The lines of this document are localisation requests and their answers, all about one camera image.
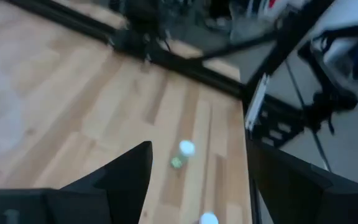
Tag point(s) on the white-capped medicine bottle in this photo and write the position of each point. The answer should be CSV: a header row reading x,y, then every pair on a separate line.
x,y
209,219

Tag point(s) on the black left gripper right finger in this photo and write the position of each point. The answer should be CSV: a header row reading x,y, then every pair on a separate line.
x,y
297,193

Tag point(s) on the black chair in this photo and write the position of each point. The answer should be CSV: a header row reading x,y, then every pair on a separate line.
x,y
334,99

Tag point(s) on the white strip on frame post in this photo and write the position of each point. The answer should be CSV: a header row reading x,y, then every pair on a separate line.
x,y
256,102

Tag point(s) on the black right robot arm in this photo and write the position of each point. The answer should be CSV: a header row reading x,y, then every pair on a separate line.
x,y
140,31

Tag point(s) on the black table frame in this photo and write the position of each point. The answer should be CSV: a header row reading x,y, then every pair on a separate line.
x,y
197,73

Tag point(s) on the teal-green medicine bottle white cap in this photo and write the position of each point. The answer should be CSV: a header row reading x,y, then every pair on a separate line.
x,y
186,148

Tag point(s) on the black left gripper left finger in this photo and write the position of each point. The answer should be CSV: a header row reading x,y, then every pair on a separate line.
x,y
117,193

